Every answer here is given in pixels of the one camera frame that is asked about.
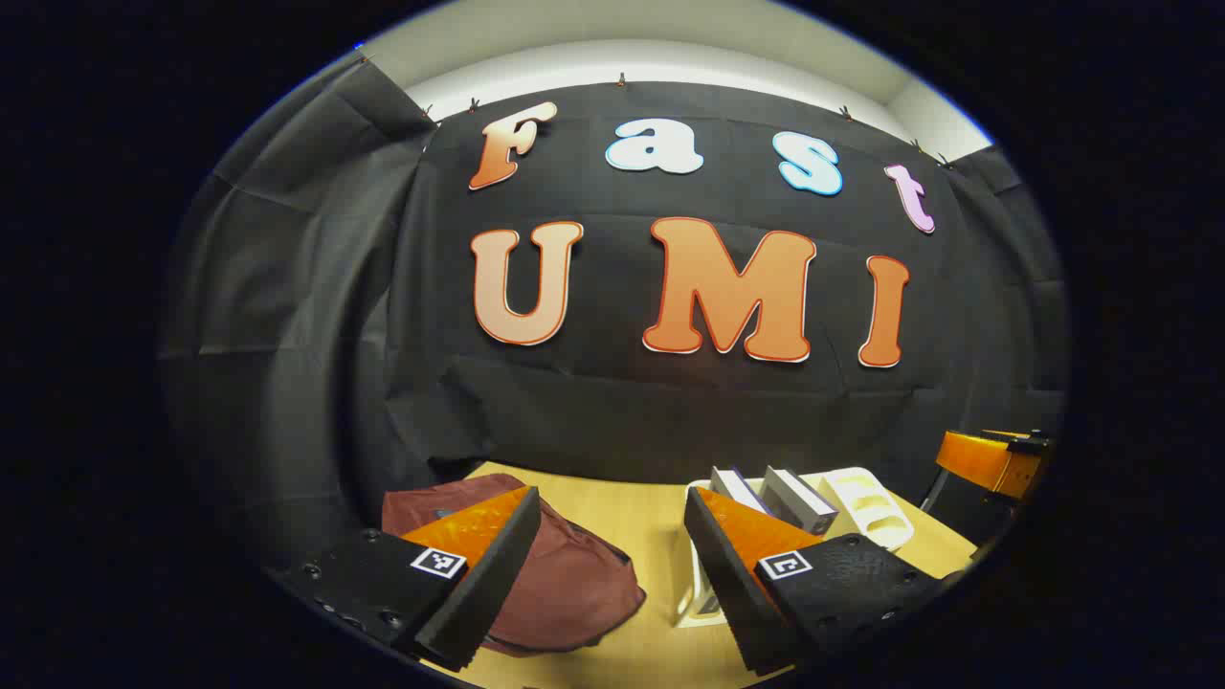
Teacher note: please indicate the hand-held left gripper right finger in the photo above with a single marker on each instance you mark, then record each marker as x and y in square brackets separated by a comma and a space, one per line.
[723, 584]

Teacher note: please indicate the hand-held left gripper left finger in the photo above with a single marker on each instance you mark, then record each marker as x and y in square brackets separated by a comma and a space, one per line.
[498, 574]

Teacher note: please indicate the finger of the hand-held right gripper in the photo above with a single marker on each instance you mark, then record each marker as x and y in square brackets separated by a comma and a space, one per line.
[986, 459]

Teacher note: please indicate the maroon schoolbag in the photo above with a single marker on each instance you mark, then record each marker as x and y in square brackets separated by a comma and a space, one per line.
[574, 584]

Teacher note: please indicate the blue night cover book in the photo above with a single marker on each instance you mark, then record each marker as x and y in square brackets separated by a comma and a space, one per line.
[735, 486]

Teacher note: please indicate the grey portrait cover book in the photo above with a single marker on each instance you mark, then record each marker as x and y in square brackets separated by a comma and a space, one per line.
[799, 498]

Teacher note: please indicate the white bookshelf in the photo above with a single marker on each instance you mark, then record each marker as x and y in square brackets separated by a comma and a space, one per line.
[876, 507]

